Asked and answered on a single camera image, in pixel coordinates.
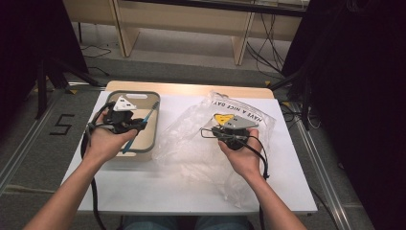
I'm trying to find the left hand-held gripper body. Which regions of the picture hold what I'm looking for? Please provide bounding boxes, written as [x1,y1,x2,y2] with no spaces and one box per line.
[102,95,138,134]

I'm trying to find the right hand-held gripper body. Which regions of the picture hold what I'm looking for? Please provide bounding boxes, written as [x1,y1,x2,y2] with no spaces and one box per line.
[216,115,259,151]

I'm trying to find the blue toothbrush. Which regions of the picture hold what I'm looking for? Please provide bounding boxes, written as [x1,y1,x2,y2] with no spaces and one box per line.
[122,101,160,155]

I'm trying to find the beige basket with grey rim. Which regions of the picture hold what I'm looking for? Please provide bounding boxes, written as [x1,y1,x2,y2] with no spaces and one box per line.
[101,90,161,162]

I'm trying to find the clear plastic bag yellow smiley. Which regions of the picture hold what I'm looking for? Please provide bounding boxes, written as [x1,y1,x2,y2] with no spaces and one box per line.
[152,90,277,209]

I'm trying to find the person's left hand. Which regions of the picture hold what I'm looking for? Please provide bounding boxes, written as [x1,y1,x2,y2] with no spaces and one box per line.
[83,111,139,168]

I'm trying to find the person's right hand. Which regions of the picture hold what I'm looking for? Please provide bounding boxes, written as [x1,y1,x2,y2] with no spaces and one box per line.
[217,127,264,182]

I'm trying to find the white board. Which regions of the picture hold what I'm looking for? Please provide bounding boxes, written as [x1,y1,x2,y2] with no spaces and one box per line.
[60,90,319,215]

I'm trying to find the black metal stand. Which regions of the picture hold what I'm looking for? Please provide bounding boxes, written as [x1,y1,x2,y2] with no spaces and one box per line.
[269,68,314,130]

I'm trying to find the black tripod stand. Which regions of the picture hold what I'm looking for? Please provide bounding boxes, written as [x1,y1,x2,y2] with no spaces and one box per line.
[34,57,100,121]

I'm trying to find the person's legs in jeans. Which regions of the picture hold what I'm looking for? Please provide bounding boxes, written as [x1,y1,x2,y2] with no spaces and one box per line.
[123,215,253,230]

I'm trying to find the beige wooden desk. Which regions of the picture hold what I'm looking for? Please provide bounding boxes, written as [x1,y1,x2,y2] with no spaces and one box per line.
[61,0,310,66]

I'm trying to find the black curtain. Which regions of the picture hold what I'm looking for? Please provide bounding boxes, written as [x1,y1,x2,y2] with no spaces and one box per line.
[0,0,89,135]
[281,0,406,230]

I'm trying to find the black floor cable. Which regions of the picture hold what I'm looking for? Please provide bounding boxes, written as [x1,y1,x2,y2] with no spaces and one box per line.
[79,44,113,59]

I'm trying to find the bundle of black cables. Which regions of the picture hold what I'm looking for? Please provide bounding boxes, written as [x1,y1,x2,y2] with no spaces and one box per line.
[245,12,286,76]

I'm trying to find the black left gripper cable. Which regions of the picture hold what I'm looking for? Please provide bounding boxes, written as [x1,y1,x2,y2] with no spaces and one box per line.
[79,102,109,230]

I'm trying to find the metal floor rail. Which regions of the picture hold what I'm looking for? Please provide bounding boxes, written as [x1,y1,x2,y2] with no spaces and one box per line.
[293,102,352,230]
[0,92,65,193]

